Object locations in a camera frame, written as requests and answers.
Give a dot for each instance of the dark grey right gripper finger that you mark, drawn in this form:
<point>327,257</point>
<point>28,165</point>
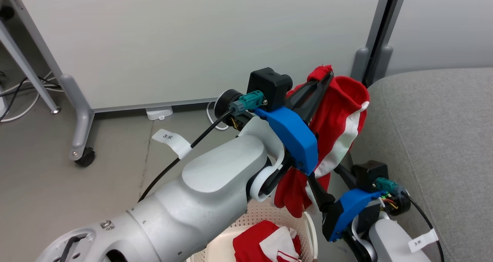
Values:
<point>323,198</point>
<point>346,177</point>

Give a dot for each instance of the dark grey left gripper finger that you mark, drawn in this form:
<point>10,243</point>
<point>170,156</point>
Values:
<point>310,85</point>
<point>310,106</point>

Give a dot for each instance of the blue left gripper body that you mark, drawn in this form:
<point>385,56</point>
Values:
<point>294,138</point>

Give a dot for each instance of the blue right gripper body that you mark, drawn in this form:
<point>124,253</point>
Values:
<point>344,212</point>

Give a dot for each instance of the red fuzzy garment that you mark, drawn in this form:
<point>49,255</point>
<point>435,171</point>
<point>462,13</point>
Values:
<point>339,111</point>

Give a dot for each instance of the red white striped garment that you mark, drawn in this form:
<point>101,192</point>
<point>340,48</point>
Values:
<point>254,242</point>

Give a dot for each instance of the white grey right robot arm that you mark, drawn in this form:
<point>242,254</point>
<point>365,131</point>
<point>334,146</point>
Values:
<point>389,242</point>

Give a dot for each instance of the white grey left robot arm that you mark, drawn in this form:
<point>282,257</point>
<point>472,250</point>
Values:
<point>212,177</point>

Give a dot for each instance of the cream perforated laundry basket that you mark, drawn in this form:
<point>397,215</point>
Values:
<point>265,212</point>

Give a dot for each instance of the grey fabric sofa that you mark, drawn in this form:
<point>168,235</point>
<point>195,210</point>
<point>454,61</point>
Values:
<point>443,138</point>

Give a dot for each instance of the wide white partition panel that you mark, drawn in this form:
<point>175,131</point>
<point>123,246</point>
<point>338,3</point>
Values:
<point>192,42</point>

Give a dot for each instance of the white power adapter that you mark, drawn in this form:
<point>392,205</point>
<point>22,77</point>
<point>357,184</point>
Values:
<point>159,112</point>

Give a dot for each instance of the narrow white partition panel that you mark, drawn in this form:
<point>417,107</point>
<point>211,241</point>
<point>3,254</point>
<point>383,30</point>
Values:
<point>443,23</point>

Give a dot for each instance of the black partition caster wheel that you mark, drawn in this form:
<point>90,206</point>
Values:
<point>85,157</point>

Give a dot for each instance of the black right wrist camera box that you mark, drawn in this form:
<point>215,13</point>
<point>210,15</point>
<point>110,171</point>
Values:
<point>368,173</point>

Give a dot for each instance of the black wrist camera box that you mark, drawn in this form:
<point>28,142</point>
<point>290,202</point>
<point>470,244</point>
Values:
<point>269,86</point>
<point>368,173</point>

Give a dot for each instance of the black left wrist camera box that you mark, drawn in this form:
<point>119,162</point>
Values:
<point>269,86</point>

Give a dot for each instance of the grey table frame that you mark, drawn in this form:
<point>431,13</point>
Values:
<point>27,67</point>

